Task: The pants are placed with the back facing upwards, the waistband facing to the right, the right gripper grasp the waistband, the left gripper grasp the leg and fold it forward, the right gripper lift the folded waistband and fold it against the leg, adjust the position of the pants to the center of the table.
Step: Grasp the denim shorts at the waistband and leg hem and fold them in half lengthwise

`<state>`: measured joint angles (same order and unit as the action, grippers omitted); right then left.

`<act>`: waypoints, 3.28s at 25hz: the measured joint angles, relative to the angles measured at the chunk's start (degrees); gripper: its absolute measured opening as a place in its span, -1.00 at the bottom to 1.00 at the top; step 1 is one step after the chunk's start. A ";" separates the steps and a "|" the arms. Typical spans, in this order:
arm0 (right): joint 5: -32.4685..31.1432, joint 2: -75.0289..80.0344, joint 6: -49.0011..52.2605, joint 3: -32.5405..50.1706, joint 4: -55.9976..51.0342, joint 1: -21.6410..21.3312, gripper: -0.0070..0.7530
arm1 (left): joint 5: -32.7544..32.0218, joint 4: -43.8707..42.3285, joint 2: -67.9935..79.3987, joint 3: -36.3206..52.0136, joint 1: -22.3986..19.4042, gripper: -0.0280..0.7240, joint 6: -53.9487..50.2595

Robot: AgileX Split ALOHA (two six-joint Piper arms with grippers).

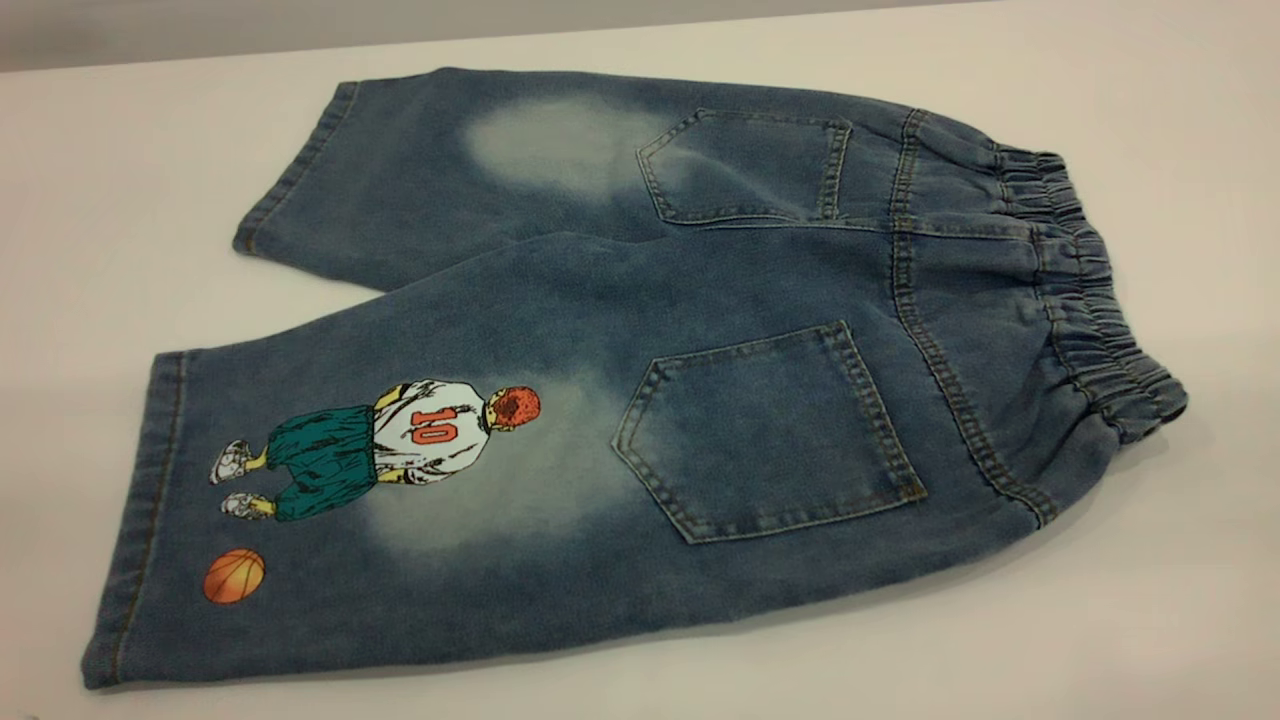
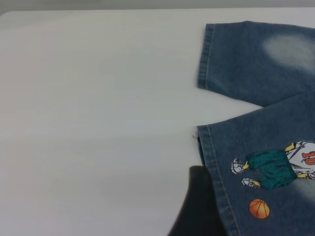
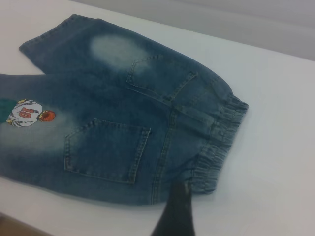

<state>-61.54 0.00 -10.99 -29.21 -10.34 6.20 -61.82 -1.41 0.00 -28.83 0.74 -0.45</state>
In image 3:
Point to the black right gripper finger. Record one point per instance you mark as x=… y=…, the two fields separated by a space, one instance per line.
x=178 y=214

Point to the blue denim shorts basketball print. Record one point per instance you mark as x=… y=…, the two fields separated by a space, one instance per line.
x=118 y=103

